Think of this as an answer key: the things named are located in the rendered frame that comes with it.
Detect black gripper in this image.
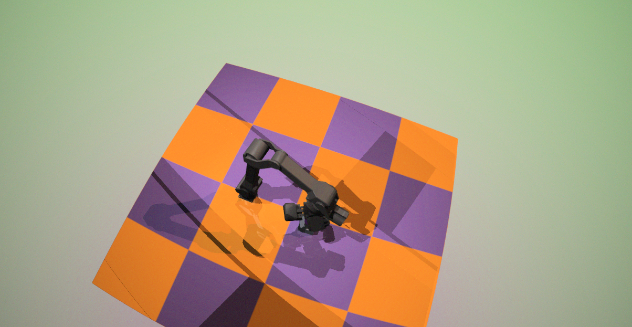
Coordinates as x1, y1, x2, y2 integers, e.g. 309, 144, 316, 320
283, 200, 325, 221

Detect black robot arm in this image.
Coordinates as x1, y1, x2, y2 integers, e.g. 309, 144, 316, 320
235, 138, 349, 232

